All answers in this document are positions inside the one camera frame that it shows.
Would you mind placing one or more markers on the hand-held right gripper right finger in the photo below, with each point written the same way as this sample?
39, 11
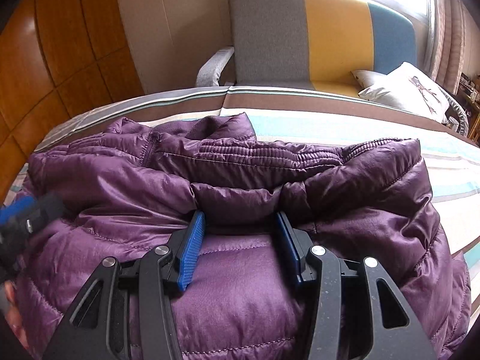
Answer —
290, 247

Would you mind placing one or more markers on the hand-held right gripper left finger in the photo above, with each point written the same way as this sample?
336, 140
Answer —
191, 247

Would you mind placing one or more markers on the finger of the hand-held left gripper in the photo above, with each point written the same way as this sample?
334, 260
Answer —
22, 210

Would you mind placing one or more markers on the purple quilted down jacket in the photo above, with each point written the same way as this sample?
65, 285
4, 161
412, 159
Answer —
243, 307

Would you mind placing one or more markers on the person's left hand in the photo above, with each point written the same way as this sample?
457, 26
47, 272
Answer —
17, 322

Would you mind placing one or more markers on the striped bed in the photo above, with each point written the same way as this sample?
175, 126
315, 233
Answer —
337, 120

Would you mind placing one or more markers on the wooden wardrobe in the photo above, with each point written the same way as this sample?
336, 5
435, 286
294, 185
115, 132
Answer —
56, 45

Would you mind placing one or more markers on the grey pillow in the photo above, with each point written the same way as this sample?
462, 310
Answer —
365, 78

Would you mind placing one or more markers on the white printed pillow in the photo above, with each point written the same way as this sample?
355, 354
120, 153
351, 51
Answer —
408, 90

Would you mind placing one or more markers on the grey yellow blue sofa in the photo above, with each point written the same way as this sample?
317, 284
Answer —
270, 37

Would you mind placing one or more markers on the grey-rimmed round basket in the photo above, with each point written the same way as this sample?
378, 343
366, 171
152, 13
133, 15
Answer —
459, 108

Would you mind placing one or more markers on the cluttered shelf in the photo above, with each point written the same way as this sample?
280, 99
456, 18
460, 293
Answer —
468, 86

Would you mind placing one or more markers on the pink patterned curtain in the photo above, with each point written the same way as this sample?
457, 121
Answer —
453, 37

